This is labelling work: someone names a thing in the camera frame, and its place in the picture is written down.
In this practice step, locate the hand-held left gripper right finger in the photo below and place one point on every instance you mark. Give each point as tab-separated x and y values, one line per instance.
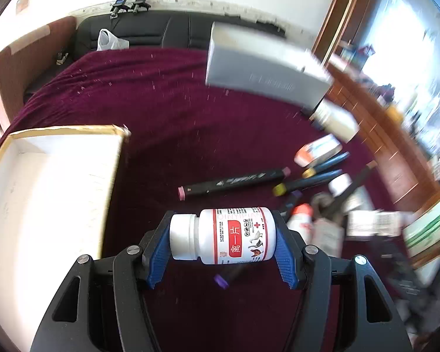
286	264

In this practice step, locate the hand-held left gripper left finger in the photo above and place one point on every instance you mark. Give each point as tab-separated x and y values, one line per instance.
157	260

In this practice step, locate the white pill bottle red label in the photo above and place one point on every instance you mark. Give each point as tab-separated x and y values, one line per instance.
223	234

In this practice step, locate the black marker yellow caps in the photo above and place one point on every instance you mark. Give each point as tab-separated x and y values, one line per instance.
308	183

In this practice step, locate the white box with gold rim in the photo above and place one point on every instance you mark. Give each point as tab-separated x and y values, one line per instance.
58	198

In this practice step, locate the white bottle orange cap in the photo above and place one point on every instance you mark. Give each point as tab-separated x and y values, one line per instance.
302	218

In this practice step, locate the bamboo print panel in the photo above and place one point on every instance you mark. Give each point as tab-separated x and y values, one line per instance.
432	227

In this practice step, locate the black marker purple cap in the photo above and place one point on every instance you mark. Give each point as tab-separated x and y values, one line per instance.
291	200
222	280

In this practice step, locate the white blurry carton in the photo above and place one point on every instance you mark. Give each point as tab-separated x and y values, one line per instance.
374	223

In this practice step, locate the small white bottle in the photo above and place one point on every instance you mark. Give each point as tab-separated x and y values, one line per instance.
339	184

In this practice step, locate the black marker pink caps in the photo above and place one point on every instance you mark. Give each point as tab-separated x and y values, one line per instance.
234	181

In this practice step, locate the black marker brown cap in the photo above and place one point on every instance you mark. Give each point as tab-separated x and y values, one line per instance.
359	179

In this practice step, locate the orange white long carton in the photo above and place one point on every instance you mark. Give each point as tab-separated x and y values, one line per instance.
315	150

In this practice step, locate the maroon blanket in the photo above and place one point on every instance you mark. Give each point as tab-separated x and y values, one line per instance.
190	135

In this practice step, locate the white plastic bottle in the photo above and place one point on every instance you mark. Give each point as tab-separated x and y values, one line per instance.
333	119

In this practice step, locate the grey cardboard box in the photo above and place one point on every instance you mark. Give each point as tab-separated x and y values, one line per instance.
256	66

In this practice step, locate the white plastic bag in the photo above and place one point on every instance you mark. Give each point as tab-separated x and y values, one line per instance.
110	40

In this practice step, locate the black leather sofa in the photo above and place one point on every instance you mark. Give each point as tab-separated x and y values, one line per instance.
150	33

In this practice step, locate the black clip-on device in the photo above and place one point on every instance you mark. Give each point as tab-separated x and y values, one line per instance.
140	4
118	6

